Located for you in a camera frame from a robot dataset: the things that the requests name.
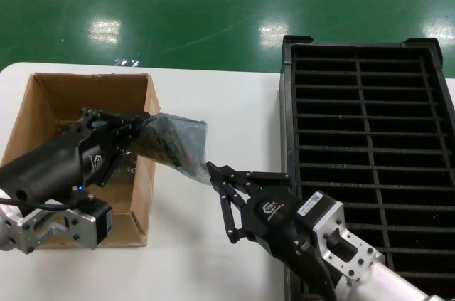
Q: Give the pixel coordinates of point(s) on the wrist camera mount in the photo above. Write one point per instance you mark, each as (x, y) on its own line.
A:
(83, 222)
(359, 262)

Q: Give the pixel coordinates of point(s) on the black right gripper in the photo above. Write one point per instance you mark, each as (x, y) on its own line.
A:
(273, 215)

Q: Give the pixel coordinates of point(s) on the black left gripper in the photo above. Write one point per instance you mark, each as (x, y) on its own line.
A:
(53, 166)

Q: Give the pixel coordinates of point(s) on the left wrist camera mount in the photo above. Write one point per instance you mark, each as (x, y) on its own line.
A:
(83, 222)

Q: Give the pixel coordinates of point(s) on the brown cardboard box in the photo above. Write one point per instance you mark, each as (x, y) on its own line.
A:
(53, 91)

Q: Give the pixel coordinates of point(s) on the black slotted plastic container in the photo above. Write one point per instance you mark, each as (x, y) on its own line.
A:
(286, 137)

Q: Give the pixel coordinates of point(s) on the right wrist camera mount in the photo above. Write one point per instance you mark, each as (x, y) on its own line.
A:
(359, 262)

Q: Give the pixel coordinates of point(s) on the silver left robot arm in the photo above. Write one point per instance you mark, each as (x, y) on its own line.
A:
(5, 230)

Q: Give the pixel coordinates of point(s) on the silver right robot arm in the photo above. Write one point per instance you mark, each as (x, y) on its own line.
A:
(391, 286)

